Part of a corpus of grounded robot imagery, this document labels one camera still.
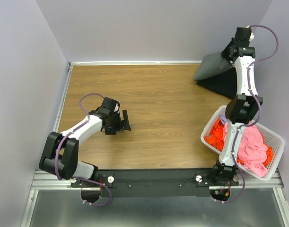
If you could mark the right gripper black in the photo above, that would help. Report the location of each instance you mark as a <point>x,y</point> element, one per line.
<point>223,53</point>

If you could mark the purple garment in basket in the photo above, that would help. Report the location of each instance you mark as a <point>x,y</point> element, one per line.
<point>223,119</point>

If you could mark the pink t shirt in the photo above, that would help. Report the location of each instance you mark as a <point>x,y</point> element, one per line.
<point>253,153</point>

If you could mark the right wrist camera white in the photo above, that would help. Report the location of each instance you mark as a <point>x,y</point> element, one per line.
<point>251,37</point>

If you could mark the orange t shirt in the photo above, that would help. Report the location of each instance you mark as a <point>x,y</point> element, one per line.
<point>217,135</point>

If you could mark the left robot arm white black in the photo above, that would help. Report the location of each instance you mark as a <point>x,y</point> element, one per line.
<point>61,150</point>

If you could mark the folded black t shirt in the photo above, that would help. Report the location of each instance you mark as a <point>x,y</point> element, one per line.
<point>224,84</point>

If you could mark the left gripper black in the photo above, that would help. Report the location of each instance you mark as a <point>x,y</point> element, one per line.
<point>122,125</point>

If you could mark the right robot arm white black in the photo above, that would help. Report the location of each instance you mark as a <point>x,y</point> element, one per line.
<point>243,107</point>

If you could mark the white plastic laundry basket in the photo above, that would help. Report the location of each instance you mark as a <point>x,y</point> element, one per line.
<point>271,139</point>

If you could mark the grey t shirt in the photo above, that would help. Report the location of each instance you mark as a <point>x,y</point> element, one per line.
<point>212,65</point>

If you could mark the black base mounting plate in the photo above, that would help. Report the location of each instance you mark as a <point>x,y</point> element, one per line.
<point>153,183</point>

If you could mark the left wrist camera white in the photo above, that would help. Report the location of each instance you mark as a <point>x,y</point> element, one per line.
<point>116,107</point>

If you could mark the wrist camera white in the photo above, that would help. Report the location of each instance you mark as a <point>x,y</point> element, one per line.
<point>116,107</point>
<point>251,37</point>

